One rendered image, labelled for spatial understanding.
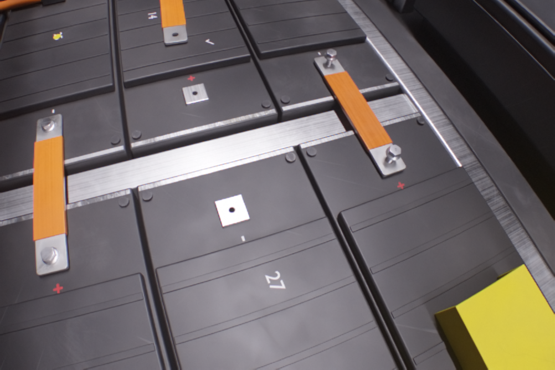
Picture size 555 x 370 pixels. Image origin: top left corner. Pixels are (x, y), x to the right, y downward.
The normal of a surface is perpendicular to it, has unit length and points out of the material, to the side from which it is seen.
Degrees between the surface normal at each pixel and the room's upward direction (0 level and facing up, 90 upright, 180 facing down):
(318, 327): 0
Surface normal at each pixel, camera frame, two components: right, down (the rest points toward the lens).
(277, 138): 0.09, -0.59
